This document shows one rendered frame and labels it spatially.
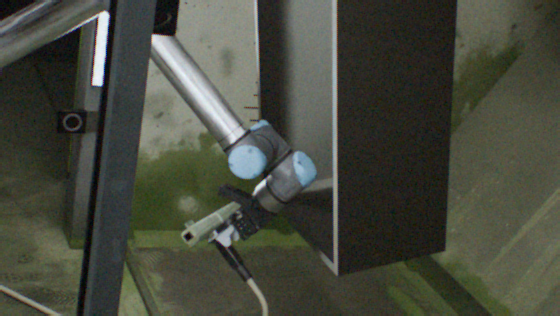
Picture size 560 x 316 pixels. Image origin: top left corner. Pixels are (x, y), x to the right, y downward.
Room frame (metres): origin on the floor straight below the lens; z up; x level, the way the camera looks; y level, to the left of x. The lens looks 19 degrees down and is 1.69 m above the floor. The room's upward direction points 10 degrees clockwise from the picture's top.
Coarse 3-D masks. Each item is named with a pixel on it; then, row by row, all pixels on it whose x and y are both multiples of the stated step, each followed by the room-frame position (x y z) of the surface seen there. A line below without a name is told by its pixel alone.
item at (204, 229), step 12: (228, 204) 2.74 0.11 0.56; (216, 216) 2.64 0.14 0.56; (228, 216) 2.68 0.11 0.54; (192, 228) 2.51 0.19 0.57; (204, 228) 2.55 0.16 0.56; (216, 228) 2.60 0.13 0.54; (192, 240) 2.50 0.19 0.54; (216, 240) 2.59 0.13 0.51; (228, 252) 2.57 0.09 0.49; (240, 264) 2.56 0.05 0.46; (240, 276) 2.55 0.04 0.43; (252, 276) 2.56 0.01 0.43
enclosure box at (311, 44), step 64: (256, 0) 3.06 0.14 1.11; (320, 0) 3.17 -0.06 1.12; (384, 0) 2.58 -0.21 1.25; (448, 0) 2.66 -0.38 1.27; (320, 64) 3.19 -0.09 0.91; (384, 64) 2.60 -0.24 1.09; (448, 64) 2.68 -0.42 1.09; (320, 128) 3.21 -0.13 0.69; (384, 128) 2.61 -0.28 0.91; (448, 128) 2.70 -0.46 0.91; (320, 192) 3.13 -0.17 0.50; (384, 192) 2.63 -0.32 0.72; (320, 256) 2.70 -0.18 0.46; (384, 256) 2.65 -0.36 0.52
